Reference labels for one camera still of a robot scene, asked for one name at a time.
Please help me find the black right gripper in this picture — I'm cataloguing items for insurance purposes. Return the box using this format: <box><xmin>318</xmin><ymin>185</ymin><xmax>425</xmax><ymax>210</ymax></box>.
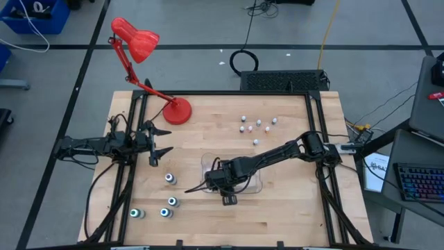
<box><xmin>184</xmin><ymin>158</ymin><xmax>249</xmax><ymax>196</ymax></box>

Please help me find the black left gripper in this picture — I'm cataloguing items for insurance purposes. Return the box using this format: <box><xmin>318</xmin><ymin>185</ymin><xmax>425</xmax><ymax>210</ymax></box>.
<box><xmin>133</xmin><ymin>119</ymin><xmax>175</xmax><ymax>167</ymax></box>

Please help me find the clear plastic bin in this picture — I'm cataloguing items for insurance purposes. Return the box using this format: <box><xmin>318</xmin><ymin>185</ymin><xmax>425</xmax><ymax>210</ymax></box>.
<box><xmin>200</xmin><ymin>151</ymin><xmax>264</xmax><ymax>194</ymax></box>

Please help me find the red desk lamp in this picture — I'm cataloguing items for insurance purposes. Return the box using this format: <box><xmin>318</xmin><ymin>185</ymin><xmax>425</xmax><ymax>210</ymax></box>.
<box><xmin>108</xmin><ymin>17</ymin><xmax>193</xmax><ymax>126</ymax></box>

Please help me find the black perforated computer case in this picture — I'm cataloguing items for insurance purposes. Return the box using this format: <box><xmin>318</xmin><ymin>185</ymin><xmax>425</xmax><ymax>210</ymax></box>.
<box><xmin>239</xmin><ymin>69</ymin><xmax>331</xmax><ymax>93</ymax></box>

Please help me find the grey metal bar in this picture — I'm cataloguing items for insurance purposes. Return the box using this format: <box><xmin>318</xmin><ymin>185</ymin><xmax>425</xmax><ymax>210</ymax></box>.
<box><xmin>0</xmin><ymin>78</ymin><xmax>31</xmax><ymax>91</ymax></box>

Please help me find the black chair base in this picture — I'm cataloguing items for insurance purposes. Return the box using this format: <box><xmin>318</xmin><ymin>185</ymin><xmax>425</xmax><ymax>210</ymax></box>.
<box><xmin>0</xmin><ymin>108</ymin><xmax>15</xmax><ymax>135</ymax></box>

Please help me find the blue plastic bin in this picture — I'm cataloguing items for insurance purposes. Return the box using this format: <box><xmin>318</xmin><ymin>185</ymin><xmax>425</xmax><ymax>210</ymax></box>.
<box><xmin>0</xmin><ymin>44</ymin><xmax>12</xmax><ymax>73</ymax></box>
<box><xmin>0</xmin><ymin>0</ymin><xmax>71</xmax><ymax>35</ymax></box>

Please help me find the black power strip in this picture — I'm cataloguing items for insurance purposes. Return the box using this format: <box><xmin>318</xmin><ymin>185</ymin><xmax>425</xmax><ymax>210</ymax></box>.
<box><xmin>352</xmin><ymin>127</ymin><xmax>375</xmax><ymax>144</ymax></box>

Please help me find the yellow extension plug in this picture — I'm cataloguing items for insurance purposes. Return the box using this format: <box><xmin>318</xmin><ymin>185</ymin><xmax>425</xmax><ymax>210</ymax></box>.
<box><xmin>346</xmin><ymin>120</ymin><xmax>372</xmax><ymax>132</ymax></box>

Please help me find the white paper sheet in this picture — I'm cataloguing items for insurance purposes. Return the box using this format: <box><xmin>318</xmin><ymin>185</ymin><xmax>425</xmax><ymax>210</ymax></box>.
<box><xmin>362</xmin><ymin>151</ymin><xmax>391</xmax><ymax>194</ymax></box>

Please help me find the dark grey desk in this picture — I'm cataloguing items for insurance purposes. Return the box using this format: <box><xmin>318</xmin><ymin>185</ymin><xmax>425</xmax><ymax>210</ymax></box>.
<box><xmin>357</xmin><ymin>117</ymin><xmax>444</xmax><ymax>244</ymax></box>

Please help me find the backlit computer keyboard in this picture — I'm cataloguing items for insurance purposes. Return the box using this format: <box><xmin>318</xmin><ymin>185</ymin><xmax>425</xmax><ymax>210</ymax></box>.
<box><xmin>393</xmin><ymin>162</ymin><xmax>444</xmax><ymax>204</ymax></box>

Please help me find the dark grey closed laptop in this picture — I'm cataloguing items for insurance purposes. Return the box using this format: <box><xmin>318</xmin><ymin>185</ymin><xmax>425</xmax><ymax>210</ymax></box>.
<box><xmin>408</xmin><ymin>55</ymin><xmax>444</xmax><ymax>144</ymax></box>

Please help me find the black device on laptop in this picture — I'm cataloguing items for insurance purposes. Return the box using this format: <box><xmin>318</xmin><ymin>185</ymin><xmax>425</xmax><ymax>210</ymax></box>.
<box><xmin>431</xmin><ymin>51</ymin><xmax>444</xmax><ymax>88</ymax></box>

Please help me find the black lamp cable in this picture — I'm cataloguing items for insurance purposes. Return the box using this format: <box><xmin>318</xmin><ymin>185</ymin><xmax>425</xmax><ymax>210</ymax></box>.
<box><xmin>149</xmin><ymin>101</ymin><xmax>171</xmax><ymax>123</ymax></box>

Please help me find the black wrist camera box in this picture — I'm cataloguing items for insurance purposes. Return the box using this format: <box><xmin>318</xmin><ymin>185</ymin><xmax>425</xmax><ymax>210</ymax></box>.
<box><xmin>221</xmin><ymin>194</ymin><xmax>239</xmax><ymax>207</ymax></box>

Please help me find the black aluminium table frame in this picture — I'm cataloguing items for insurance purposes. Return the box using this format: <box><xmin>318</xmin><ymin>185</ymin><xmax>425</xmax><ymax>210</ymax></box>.
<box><xmin>78</xmin><ymin>89</ymin><xmax>375</xmax><ymax>250</ymax></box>

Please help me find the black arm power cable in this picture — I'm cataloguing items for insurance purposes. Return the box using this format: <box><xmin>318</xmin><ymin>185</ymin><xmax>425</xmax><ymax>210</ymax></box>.
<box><xmin>83</xmin><ymin>161</ymin><xmax>119</xmax><ymax>241</ymax></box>

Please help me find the black coiled floor cable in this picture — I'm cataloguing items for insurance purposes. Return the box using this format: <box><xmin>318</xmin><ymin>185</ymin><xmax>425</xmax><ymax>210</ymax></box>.
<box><xmin>228</xmin><ymin>0</ymin><xmax>260</xmax><ymax>78</ymax></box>

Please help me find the tangled black cable bundle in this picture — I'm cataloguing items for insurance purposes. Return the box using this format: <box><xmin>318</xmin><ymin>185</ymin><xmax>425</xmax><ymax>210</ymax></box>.
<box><xmin>244</xmin><ymin>0</ymin><xmax>280</xmax><ymax>19</ymax></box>

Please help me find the white cable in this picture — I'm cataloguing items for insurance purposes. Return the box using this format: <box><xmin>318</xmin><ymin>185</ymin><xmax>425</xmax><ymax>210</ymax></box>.
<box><xmin>0</xmin><ymin>0</ymin><xmax>51</xmax><ymax>54</ymax></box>

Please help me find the yellow floor cable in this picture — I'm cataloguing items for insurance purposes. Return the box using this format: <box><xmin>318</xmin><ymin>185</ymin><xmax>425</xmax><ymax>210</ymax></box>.
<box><xmin>316</xmin><ymin>0</ymin><xmax>343</xmax><ymax>70</ymax></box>

